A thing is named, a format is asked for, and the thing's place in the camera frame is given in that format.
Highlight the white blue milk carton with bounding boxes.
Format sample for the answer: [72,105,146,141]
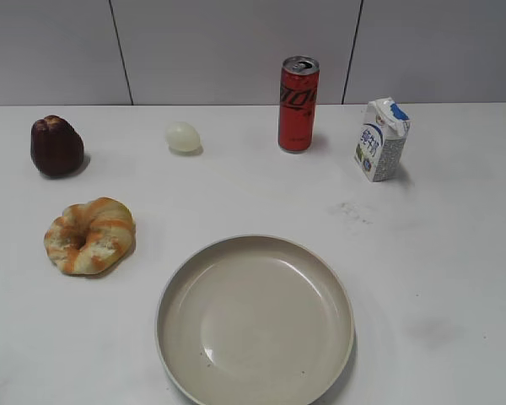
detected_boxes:
[354,97,411,182]

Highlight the beige round plate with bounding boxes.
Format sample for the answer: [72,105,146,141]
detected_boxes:
[154,235,356,404]

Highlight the white egg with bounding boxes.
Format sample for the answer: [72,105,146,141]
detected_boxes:
[165,121,202,154]

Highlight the red soda can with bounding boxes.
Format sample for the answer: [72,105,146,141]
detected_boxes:
[277,56,320,153]

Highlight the orange striped bagel bread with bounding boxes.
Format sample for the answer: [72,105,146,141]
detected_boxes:
[44,197,136,276]

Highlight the dark red wax apple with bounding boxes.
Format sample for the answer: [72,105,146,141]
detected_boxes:
[30,115,84,177]

